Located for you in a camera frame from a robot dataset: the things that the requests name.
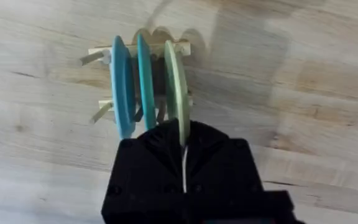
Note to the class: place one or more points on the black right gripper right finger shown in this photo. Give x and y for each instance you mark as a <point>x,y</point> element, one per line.
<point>222,165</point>

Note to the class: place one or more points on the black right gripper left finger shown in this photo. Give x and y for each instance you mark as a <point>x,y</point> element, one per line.
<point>148,168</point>

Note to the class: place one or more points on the pale green plate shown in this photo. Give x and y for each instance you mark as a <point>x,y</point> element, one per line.
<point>176,90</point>

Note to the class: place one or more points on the small wooden peg rack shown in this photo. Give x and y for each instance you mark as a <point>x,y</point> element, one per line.
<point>98,55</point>

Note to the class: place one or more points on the blue plate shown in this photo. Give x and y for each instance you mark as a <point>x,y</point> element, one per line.
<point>122,90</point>

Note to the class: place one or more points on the teal plate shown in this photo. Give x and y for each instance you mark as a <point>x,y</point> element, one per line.
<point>146,84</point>

